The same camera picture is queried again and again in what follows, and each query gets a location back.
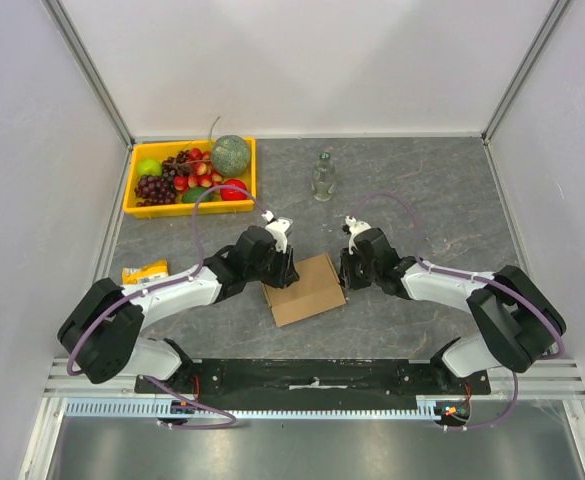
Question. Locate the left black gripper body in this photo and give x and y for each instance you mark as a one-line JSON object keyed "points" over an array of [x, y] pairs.
{"points": [[274, 270]]}

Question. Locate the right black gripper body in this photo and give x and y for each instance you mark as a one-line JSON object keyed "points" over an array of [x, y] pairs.
{"points": [[354, 265]]}

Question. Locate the brown cardboard box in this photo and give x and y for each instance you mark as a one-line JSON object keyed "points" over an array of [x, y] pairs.
{"points": [[318, 290]]}

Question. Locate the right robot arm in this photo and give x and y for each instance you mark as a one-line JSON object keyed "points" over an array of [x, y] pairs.
{"points": [[516, 323]]}

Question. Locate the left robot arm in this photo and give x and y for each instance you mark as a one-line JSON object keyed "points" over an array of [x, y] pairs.
{"points": [[102, 332]]}

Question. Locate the red tomato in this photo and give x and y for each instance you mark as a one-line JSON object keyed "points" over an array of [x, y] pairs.
{"points": [[234, 190]]}

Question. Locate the green avocado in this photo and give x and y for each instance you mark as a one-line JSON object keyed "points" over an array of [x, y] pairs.
{"points": [[195, 194]]}

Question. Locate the red cherry bunch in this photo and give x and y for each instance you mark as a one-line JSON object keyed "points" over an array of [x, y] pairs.
{"points": [[190, 168]]}

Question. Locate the clear glass bottle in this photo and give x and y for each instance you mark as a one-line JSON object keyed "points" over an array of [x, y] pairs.
{"points": [[323, 177]]}

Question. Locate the green netted melon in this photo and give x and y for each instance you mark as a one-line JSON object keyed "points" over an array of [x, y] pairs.
{"points": [[231, 155]]}

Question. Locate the dark purple grape bunch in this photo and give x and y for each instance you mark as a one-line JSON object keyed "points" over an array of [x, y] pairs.
{"points": [[155, 191]]}

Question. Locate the yellow snack packet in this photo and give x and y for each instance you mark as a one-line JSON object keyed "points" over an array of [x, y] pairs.
{"points": [[150, 273]]}

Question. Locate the green apple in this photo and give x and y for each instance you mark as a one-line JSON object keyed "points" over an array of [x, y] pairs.
{"points": [[149, 167]]}

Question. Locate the yellow plastic bin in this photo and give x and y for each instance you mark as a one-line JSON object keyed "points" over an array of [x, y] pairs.
{"points": [[132, 203]]}

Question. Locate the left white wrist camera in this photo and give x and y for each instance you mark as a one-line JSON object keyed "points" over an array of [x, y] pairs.
{"points": [[279, 228]]}

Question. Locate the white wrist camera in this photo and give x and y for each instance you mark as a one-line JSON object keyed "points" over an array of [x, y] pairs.
{"points": [[279, 228], [353, 227]]}

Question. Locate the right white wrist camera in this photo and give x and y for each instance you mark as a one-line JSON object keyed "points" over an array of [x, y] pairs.
{"points": [[353, 227]]}

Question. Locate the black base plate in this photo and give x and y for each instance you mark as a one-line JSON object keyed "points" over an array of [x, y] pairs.
{"points": [[319, 384]]}

